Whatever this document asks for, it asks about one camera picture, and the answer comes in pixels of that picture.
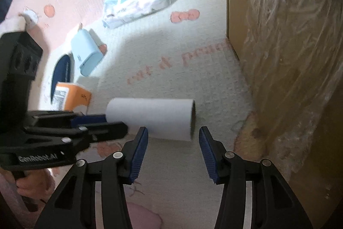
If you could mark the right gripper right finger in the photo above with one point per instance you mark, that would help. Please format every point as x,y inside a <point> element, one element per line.
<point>274,204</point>

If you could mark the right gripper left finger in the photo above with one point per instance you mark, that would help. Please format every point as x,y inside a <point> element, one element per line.
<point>72,205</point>

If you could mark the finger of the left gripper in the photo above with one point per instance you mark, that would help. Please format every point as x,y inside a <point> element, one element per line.
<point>85,120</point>
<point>101,132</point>

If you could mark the thin white paper roll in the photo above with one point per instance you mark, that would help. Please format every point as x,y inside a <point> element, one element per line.
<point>168,119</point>

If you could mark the person left hand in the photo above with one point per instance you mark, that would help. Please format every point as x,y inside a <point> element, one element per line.
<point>37,184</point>

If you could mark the orange white packet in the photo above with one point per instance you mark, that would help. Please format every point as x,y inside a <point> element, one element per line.
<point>71,97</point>

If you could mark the navy blue glasses case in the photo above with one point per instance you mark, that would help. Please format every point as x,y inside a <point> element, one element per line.
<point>61,73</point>

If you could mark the pink fluffy slipper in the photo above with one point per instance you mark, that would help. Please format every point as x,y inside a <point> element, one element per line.
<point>142,218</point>

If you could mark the light blue case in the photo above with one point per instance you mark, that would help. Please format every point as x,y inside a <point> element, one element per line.
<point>86,52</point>

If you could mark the pink hello kitty mat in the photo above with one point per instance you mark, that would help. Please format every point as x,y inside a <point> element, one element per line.
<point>181,52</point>

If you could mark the white pillow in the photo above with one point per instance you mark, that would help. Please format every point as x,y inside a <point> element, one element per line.
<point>13,24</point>

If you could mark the brown cardboard box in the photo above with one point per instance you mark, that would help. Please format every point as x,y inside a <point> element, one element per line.
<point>290,52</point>

